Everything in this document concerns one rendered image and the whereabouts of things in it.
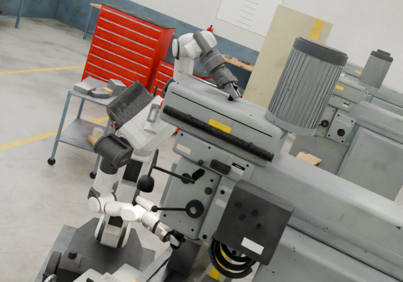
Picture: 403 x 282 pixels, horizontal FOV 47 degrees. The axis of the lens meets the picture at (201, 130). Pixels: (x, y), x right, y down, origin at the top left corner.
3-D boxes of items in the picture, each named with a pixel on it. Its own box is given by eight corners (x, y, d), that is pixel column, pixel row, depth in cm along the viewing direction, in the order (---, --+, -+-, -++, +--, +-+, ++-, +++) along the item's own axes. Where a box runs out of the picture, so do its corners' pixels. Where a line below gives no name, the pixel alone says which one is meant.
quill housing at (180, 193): (154, 222, 193) (179, 154, 184) (174, 206, 212) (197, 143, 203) (194, 243, 189) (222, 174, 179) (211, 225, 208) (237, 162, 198)
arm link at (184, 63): (198, 32, 217) (194, 73, 230) (171, 32, 213) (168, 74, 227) (204, 44, 208) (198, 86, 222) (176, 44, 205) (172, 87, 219)
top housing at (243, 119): (155, 119, 182) (168, 80, 177) (181, 110, 206) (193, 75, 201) (265, 170, 170) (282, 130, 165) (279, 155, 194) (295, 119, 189)
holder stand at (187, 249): (165, 266, 230) (179, 233, 224) (177, 246, 251) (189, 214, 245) (188, 276, 228) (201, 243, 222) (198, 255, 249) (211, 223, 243)
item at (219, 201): (195, 239, 186) (217, 183, 178) (214, 218, 208) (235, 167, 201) (238, 262, 181) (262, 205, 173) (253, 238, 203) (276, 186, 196)
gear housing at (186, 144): (169, 151, 183) (177, 128, 180) (192, 140, 206) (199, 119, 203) (246, 189, 175) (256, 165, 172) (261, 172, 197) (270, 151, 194)
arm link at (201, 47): (199, 72, 189) (184, 50, 191) (221, 59, 190) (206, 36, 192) (198, 63, 178) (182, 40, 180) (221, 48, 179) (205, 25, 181)
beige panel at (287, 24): (165, 268, 392) (266, -1, 324) (183, 249, 428) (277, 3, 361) (220, 299, 378) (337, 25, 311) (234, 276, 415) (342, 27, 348)
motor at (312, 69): (258, 118, 171) (292, 35, 161) (270, 111, 189) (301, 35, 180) (310, 141, 166) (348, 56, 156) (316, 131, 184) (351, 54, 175)
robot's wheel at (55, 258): (48, 270, 281) (56, 243, 275) (56, 273, 282) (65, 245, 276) (38, 292, 262) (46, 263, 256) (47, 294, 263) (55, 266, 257)
